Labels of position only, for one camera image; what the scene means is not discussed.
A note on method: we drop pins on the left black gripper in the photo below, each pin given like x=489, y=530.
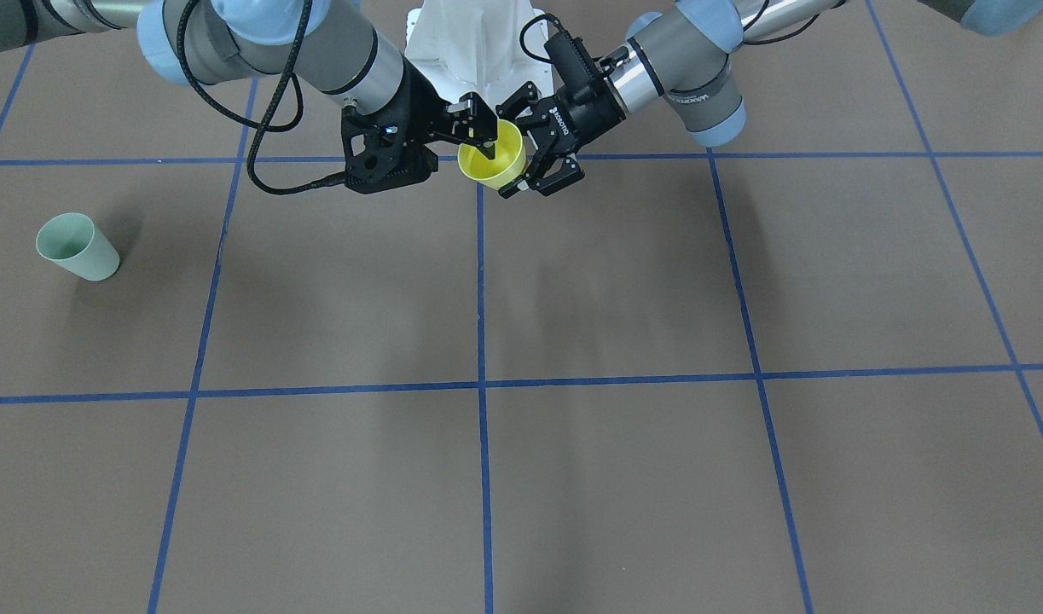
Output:
x=582, y=117

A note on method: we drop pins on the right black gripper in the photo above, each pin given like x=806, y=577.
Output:
x=420, y=104

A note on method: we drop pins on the yellow plastic cup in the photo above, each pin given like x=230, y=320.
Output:
x=507, y=164

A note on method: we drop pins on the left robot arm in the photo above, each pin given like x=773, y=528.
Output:
x=686, y=57

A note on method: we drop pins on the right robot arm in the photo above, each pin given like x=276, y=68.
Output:
x=250, y=60

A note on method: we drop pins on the light green plastic cup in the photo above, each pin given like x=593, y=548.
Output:
x=74, y=242

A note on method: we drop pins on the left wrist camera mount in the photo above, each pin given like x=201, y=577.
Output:
x=582, y=81

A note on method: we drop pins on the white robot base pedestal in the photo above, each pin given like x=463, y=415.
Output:
x=478, y=46

